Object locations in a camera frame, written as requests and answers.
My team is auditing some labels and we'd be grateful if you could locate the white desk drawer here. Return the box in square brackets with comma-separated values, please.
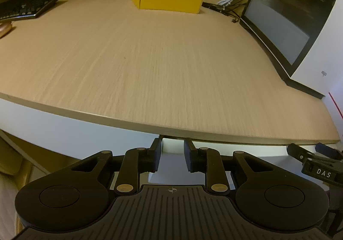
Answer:
[148, 135, 330, 185]

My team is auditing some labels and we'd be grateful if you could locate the white leaflet with QR codes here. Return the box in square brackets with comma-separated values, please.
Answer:
[323, 91, 343, 141]

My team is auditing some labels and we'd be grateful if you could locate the black keyboard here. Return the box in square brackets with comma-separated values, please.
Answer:
[0, 0, 58, 23]

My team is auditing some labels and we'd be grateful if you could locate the white left drawer front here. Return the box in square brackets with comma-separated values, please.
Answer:
[1, 99, 158, 159]

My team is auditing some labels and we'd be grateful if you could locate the white aigo computer case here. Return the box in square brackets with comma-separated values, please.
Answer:
[240, 0, 342, 99]

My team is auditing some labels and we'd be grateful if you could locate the pink mouse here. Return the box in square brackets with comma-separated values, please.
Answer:
[0, 22, 13, 38]

